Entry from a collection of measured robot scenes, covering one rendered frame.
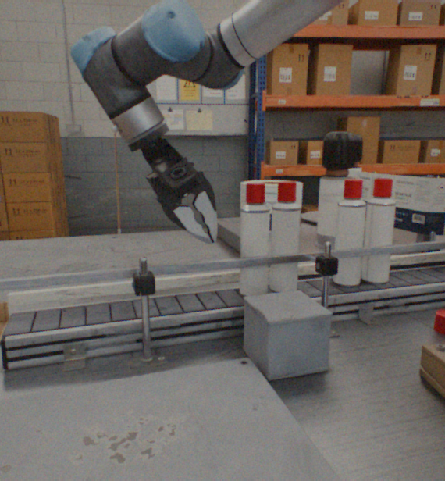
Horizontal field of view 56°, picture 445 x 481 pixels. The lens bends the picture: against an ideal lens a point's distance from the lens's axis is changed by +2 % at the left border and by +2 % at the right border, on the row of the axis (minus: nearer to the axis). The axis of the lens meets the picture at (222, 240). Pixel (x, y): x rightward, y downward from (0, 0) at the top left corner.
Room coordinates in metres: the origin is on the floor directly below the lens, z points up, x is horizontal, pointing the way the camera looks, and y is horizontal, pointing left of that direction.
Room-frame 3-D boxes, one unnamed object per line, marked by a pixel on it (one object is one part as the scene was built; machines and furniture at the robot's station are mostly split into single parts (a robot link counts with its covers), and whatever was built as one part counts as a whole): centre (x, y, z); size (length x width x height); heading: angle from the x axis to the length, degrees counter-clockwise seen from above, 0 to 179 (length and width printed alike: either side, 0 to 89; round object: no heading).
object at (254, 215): (0.72, -0.06, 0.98); 0.05 x 0.05 x 0.20
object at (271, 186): (1.36, -0.16, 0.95); 0.20 x 0.20 x 0.14
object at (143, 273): (0.59, 0.12, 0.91); 0.07 x 0.03 x 0.16; 18
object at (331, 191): (1.10, -0.30, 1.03); 0.09 x 0.09 x 0.30
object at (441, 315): (0.68, -0.39, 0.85); 0.03 x 0.03 x 0.03
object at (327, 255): (0.68, -0.17, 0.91); 0.07 x 0.03 x 0.16; 18
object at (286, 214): (0.75, -0.12, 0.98); 0.05 x 0.05 x 0.20
